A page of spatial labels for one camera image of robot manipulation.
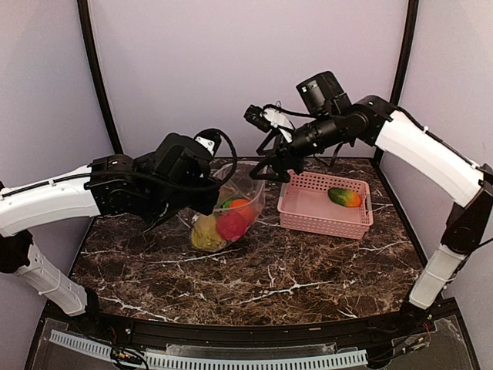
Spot white slotted cable duct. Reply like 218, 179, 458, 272
49, 329, 367, 370

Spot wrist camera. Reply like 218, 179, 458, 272
151, 133, 213, 185
296, 71, 351, 116

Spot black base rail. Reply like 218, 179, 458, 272
38, 298, 463, 350

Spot left black frame post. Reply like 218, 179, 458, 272
76, 0, 123, 154

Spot right black frame post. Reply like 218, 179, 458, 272
373, 0, 420, 159

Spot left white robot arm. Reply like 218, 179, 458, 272
1, 150, 221, 336

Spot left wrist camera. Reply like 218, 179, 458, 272
151, 133, 213, 185

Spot yellow toy banana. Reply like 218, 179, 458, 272
191, 214, 226, 253

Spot pink plastic basket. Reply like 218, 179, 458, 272
277, 170, 374, 240

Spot red toy apple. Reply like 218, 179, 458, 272
216, 210, 248, 242

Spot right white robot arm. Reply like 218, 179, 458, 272
244, 95, 492, 335

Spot green orange toy mango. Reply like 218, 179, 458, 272
327, 188, 362, 208

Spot black frame post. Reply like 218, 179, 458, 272
76, 0, 123, 154
373, 0, 420, 159

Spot orange toy fruit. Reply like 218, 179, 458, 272
228, 198, 255, 223

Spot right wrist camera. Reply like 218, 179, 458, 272
296, 71, 351, 116

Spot clear zip top bag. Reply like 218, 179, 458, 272
190, 160, 266, 253

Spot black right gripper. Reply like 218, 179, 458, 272
250, 109, 344, 181

